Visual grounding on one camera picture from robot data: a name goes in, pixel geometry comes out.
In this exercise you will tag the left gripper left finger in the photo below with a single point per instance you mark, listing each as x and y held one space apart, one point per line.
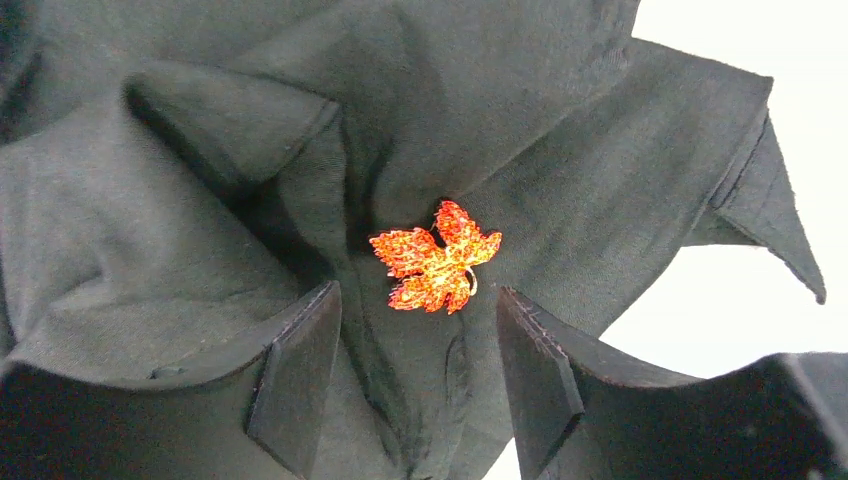
248 408

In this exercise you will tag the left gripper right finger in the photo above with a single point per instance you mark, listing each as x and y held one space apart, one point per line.
582 409

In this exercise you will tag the orange maple leaf brooch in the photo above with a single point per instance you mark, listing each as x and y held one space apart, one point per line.
434 267

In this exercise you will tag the black button shirt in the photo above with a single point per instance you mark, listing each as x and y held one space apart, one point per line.
174 172

